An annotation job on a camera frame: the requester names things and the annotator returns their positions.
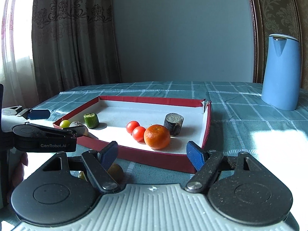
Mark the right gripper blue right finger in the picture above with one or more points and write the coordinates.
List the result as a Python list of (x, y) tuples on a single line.
[(206, 164)]

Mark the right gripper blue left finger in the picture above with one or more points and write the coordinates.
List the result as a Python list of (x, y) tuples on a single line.
[(97, 165)]

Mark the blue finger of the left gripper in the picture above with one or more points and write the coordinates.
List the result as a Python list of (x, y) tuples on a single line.
[(34, 114)]

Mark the brown longan fruit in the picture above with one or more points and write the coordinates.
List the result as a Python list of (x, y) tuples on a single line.
[(116, 172)]

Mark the large yellow-green tomato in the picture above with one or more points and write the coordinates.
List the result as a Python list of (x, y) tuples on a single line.
[(82, 176)]

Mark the small yellow-green tomato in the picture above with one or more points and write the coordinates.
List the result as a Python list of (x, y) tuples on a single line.
[(64, 124)]

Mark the eggplant chunk sideways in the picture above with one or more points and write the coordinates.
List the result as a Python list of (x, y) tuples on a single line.
[(80, 128)]

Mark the green cucumber chunk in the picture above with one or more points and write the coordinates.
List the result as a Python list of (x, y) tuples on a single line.
[(91, 120)]

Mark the red cherry tomato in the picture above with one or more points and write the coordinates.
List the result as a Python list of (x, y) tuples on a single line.
[(138, 133), (131, 126)]

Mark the dark eggplant chunk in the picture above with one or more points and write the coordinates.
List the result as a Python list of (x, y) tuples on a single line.
[(173, 122)]

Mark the orange mandarin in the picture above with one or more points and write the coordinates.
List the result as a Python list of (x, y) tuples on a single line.
[(157, 137)]

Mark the person's left hand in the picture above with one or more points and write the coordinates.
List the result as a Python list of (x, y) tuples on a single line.
[(18, 174)]

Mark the teal plaid tablecloth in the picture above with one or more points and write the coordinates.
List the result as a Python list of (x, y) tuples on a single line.
[(240, 121)]

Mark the red cardboard tray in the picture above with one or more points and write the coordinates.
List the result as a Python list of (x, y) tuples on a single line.
[(115, 112)]

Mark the brown patterned curtain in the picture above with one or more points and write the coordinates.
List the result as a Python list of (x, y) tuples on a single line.
[(73, 44)]

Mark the blue electric kettle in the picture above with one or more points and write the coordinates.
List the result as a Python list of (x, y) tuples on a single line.
[(281, 85)]

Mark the dark wooden door frame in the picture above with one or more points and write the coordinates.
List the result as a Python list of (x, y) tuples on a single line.
[(272, 16)]

